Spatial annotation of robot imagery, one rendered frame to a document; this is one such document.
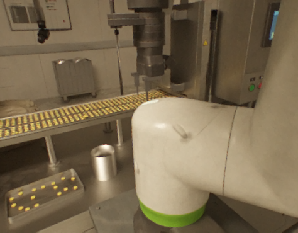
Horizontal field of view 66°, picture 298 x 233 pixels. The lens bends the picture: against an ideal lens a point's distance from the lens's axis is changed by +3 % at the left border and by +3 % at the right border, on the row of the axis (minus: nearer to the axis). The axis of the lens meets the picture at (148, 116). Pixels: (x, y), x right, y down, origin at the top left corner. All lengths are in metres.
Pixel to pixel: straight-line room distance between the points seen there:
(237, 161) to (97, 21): 4.59
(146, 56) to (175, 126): 0.27
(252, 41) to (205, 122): 0.59
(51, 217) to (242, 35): 0.80
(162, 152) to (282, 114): 0.17
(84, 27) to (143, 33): 4.21
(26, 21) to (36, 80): 0.96
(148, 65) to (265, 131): 0.35
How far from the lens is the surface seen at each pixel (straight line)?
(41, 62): 4.63
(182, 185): 0.34
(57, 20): 4.62
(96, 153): 0.82
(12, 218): 0.75
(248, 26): 0.85
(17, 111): 1.09
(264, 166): 0.27
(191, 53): 0.97
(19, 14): 4.57
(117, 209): 0.52
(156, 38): 0.53
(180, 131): 0.30
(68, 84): 4.18
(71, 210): 0.73
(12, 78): 4.66
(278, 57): 0.18
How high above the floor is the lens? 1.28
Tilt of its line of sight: 23 degrees down
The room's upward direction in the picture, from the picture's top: 2 degrees counter-clockwise
